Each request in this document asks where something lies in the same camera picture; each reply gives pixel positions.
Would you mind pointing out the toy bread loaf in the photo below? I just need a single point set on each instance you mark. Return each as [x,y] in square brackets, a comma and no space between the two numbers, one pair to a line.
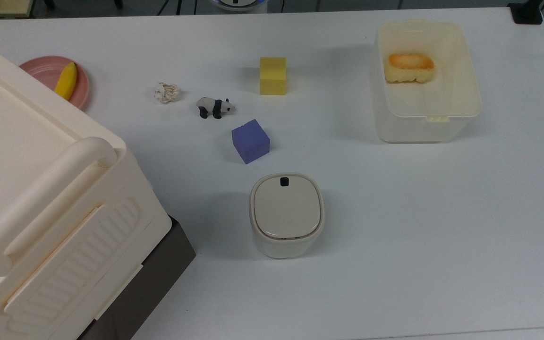
[409,67]

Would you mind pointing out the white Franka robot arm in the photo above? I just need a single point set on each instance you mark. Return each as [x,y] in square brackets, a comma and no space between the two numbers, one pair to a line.
[239,4]

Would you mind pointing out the cream plastic basket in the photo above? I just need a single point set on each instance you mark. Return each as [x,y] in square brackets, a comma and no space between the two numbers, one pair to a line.
[461,104]

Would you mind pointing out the purple foam cube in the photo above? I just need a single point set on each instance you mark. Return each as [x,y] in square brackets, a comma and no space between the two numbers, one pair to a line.
[250,141]

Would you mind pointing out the beige lidded trash can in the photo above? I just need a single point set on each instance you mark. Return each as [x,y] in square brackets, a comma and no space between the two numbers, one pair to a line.
[286,212]

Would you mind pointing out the toy panda figure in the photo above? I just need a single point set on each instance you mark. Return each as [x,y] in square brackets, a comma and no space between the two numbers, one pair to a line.
[213,107]

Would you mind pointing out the yellow foam cube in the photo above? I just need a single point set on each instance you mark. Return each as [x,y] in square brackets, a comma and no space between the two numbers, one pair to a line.
[273,75]

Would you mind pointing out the small white toy figure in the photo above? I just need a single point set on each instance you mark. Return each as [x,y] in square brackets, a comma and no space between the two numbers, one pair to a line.
[167,93]

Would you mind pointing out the dark wooden drawer cabinet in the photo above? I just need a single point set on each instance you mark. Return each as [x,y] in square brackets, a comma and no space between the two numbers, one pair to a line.
[158,274]

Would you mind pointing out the yellow toy banana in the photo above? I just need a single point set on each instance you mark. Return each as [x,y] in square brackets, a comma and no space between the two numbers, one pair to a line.
[66,81]

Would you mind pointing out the pink plate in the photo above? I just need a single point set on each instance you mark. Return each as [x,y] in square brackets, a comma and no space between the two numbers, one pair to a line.
[45,73]

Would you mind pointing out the black table clamp block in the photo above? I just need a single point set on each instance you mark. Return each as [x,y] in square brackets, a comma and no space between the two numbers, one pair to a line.
[526,13]

